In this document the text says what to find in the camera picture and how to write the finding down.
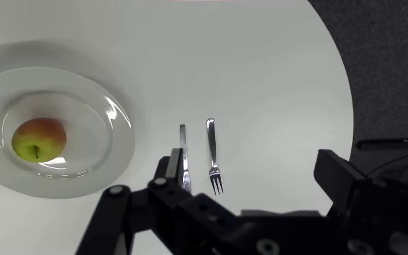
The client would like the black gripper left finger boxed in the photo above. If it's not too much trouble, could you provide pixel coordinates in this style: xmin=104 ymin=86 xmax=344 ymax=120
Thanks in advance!
xmin=75 ymin=147 xmax=244 ymax=255

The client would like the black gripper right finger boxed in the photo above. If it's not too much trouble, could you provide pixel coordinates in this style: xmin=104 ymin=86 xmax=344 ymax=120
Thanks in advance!
xmin=313 ymin=148 xmax=408 ymax=255

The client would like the silver fork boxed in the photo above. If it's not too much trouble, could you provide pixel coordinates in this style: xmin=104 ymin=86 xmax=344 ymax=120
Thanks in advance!
xmin=206 ymin=117 xmax=225 ymax=196

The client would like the black bar-shaped floor object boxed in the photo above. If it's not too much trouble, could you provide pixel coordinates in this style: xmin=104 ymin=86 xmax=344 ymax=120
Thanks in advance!
xmin=354 ymin=137 xmax=408 ymax=154

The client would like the silver knife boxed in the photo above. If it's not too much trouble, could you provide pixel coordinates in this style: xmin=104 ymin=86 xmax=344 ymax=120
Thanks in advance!
xmin=179 ymin=124 xmax=193 ymax=195

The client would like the white round plate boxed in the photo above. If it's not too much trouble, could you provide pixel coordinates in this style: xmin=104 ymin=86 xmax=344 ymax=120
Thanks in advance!
xmin=0 ymin=67 xmax=138 ymax=200

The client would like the red green apple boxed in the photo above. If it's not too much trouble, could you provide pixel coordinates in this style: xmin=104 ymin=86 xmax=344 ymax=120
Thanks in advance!
xmin=10 ymin=117 xmax=68 ymax=165

